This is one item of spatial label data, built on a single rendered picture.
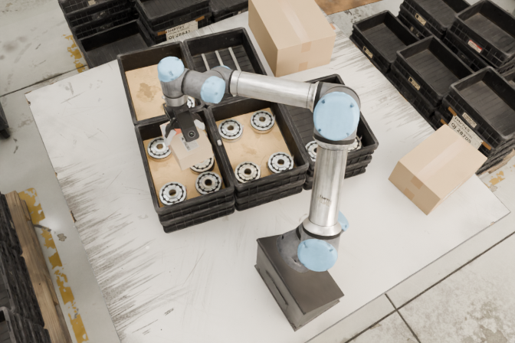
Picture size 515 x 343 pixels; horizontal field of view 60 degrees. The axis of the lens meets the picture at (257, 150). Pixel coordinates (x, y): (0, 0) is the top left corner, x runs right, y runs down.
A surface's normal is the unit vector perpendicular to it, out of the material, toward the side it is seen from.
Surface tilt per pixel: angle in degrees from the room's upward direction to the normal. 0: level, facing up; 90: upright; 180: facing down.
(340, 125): 46
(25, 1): 0
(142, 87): 0
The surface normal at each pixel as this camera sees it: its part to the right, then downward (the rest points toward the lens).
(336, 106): -0.25, 0.20
